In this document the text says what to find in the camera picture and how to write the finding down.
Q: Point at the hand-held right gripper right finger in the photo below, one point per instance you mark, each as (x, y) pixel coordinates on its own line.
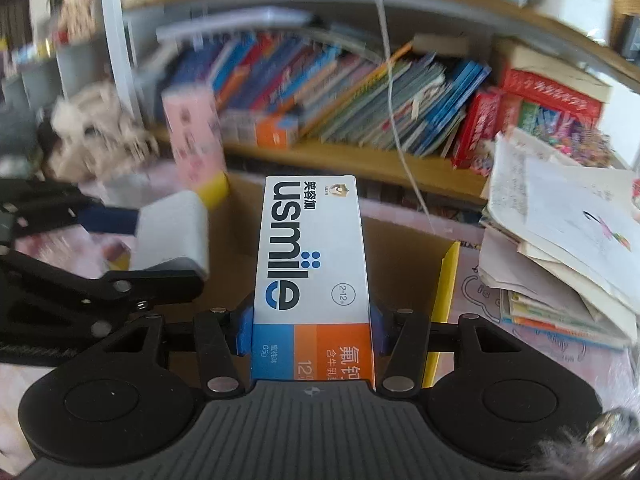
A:
(378, 331)

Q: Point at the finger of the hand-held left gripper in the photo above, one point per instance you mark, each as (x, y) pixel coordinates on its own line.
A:
(107, 220)
(115, 285)

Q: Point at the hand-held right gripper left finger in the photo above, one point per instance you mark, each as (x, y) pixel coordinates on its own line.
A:
(245, 331)

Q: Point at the small white box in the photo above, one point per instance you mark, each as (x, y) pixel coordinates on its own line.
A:
(172, 235)

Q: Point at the yellow cardboard box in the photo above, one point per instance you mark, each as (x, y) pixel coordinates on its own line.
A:
(405, 260)

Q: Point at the white orange blue toothpaste box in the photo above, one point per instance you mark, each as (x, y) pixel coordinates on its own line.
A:
(310, 260)

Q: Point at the beige cloth bag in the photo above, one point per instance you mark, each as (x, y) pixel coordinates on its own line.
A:
(95, 125)

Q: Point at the pink cylinder container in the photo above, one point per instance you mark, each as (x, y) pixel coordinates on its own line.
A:
(192, 135)

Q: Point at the wooden bookshelf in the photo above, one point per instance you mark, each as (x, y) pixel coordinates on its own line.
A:
(350, 160)

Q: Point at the stack of papers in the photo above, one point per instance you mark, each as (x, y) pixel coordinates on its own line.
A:
(560, 220)

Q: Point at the red boxed book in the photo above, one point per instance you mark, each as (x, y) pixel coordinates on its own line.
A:
(477, 127)

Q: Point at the grey furry cloth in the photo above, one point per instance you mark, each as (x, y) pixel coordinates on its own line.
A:
(575, 455)

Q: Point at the row of colourful books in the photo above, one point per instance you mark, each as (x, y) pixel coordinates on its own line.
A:
(350, 92)

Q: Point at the slim red book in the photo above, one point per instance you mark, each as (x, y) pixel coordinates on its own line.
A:
(510, 112)

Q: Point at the red dictionary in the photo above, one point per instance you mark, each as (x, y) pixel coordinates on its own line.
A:
(550, 92)

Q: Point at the thick cream book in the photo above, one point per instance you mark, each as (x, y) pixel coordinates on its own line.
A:
(545, 62)

